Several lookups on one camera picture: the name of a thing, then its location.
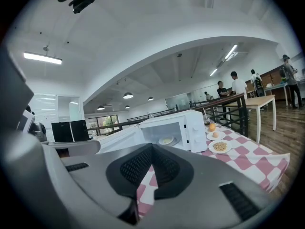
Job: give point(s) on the black monitor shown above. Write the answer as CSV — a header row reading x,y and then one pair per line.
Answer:
x,y
79,130
62,132

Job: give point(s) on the black metal railing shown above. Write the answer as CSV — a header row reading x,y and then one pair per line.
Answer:
x,y
166,111

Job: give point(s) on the long tube ceiling light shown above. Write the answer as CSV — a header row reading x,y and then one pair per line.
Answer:
x,y
43,58
231,52
213,72

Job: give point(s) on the orange fruit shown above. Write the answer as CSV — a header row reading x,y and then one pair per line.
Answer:
x,y
212,127

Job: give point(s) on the table with checkered cloth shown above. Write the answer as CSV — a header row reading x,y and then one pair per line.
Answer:
x,y
250,161

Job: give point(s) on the brown wooden cabinets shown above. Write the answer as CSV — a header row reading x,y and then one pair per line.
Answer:
x,y
271,76

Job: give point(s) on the frosted glass partition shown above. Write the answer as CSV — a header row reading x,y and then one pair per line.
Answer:
x,y
177,101

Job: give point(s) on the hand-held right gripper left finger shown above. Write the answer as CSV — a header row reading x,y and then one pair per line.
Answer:
x,y
100,180

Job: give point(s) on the pale blue table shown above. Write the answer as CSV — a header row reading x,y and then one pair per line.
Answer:
x,y
276,87

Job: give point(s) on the brown egg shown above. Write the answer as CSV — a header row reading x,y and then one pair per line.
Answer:
x,y
215,134

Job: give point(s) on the white microwave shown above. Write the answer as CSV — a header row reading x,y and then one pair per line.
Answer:
x,y
190,120

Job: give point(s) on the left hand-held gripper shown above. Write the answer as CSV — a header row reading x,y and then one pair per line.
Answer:
x,y
14,92

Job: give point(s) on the large window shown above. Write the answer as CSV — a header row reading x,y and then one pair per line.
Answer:
x,y
104,122

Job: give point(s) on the clear cup with straw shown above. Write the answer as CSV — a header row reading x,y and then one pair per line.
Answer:
x,y
206,120

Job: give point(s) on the white plate of noodles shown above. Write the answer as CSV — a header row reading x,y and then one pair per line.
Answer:
x,y
166,141

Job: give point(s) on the white plate of nuts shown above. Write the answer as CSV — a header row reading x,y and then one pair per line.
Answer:
x,y
219,146

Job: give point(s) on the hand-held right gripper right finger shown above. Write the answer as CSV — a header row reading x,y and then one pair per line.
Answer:
x,y
205,199

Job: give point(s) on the long light wooden table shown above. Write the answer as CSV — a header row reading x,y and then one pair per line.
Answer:
x,y
257,101

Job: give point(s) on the black railing with wooden handrail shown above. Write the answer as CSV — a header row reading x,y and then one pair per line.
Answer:
x,y
243,108

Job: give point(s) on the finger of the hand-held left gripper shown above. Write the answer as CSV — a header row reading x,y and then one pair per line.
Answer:
x,y
23,175

